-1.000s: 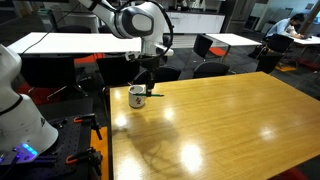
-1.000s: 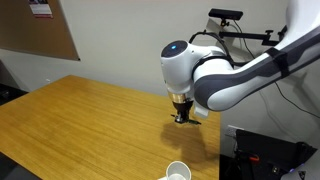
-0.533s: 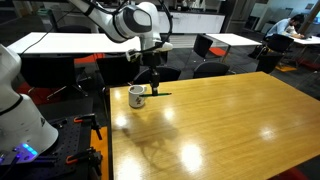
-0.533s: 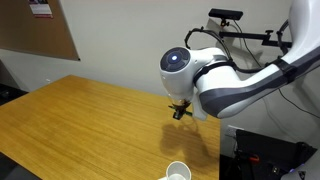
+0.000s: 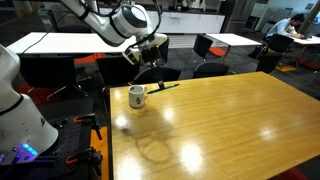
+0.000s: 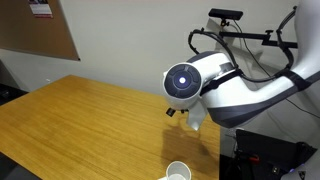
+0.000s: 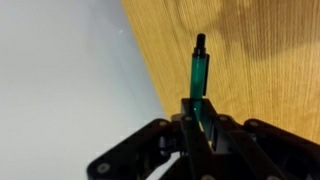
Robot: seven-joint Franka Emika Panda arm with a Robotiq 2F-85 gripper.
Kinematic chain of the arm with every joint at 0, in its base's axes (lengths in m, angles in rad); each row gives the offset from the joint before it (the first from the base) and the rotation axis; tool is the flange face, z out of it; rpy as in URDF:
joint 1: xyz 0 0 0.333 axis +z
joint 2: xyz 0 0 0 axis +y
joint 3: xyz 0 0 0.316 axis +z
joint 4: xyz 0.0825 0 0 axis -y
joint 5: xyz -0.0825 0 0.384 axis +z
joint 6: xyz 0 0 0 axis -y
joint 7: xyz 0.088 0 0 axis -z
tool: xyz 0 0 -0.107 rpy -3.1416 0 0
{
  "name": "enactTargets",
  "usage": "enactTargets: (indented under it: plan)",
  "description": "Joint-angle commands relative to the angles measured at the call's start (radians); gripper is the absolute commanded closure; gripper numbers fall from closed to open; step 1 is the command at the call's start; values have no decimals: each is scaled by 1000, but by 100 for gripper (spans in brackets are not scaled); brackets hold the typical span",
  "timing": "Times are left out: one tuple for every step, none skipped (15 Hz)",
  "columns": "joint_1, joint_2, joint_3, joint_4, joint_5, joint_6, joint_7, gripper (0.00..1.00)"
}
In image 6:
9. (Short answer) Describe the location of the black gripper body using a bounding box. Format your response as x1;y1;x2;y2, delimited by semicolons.
165;107;177;118

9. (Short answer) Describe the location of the white ceramic cup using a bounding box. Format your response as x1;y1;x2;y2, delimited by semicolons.
158;160;193;180

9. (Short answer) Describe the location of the brown cork notice board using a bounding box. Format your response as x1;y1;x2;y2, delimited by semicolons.
0;0;81;62

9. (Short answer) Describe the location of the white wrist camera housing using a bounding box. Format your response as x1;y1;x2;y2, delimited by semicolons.
185;99;210;132

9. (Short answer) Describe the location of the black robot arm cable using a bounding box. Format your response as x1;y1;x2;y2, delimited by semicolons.
187;5;299;84

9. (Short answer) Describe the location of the orange handled black clamp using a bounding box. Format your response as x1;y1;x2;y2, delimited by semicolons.
237;149;261;165

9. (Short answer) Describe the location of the thin black camera cable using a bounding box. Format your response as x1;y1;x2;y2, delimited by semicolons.
233;19;320;120

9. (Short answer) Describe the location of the black stereo camera bar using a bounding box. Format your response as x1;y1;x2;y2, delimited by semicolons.
208;8;244;21

